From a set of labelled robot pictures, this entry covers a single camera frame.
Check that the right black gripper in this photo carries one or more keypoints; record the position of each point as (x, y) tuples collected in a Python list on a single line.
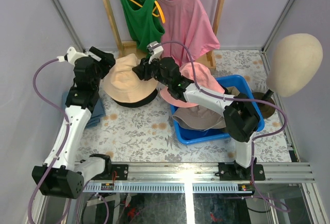
[(143, 70)]

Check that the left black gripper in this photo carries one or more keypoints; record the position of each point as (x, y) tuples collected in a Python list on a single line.
[(103, 59)]

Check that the peach bucket hat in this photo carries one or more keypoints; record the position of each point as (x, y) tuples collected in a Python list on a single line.
[(123, 85)]

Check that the black bucket hat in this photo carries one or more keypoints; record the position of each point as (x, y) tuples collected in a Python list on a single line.
[(140, 103)]

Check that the pink bucket hat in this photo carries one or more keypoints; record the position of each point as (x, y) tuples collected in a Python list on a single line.
[(204, 78)]

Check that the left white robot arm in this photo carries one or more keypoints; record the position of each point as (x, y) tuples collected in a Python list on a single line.
[(69, 128)]

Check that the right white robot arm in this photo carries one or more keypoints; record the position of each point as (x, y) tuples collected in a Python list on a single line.
[(184, 89)]

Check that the wooden clothes rack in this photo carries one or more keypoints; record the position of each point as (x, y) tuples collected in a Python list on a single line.
[(128, 47)]

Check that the pink t-shirt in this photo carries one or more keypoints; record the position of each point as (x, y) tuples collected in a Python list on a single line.
[(188, 23)]

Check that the green tank top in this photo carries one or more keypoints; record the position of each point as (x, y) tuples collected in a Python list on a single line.
[(142, 26)]

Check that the folded blue cloth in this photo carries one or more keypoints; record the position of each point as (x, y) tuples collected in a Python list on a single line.
[(96, 115)]

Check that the grey bucket hat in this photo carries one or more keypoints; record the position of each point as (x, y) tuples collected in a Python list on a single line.
[(198, 118)]

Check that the blue plastic bin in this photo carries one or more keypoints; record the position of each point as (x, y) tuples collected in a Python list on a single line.
[(201, 136)]

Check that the khaki hat in bin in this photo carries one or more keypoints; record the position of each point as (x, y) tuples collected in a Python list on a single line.
[(232, 92)]

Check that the beige mannequin head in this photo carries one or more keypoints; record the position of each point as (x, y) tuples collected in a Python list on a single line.
[(295, 61)]

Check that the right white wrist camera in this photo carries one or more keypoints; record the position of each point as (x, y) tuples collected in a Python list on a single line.
[(155, 50)]

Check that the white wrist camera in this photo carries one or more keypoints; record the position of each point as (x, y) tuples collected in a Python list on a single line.
[(155, 50), (71, 56)]

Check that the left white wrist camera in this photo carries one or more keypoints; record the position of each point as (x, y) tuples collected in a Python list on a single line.
[(71, 56)]

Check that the aluminium rail base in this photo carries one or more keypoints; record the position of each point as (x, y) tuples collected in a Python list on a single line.
[(201, 177)]

